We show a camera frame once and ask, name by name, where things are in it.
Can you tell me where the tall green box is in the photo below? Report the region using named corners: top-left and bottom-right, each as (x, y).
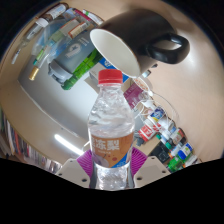
top-left (61, 49), bottom-right (104, 92)

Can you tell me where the white and blue carton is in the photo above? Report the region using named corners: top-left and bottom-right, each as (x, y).
top-left (83, 57), bottom-right (131, 93)

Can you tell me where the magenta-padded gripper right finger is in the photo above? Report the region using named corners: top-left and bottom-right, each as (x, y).
top-left (127, 146), bottom-right (172, 189)

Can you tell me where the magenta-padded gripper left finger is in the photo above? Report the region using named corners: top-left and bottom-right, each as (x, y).
top-left (54, 149), bottom-right (98, 189)

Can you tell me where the white bottle blue label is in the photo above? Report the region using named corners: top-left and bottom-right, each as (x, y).
top-left (177, 142), bottom-right (194, 161)

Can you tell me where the clear drink bottle red cap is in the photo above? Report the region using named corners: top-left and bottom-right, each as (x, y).
top-left (87, 69), bottom-right (136, 191)

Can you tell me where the magenta pouch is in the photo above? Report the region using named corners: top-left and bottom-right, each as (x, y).
top-left (123, 82), bottom-right (148, 108)

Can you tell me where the green plastic bottle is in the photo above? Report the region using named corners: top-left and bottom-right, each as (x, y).
top-left (166, 154), bottom-right (184, 173)

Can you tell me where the red and white canister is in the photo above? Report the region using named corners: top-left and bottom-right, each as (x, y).
top-left (138, 118), bottom-right (161, 143)

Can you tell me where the white cable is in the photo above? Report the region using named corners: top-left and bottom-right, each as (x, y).
top-left (133, 78), bottom-right (181, 134)

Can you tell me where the black mug white inside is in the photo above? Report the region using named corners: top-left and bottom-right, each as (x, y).
top-left (89, 9), bottom-right (191, 79)

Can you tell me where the white LED bar lamp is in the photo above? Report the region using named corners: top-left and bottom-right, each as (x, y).
top-left (54, 133), bottom-right (85, 156)

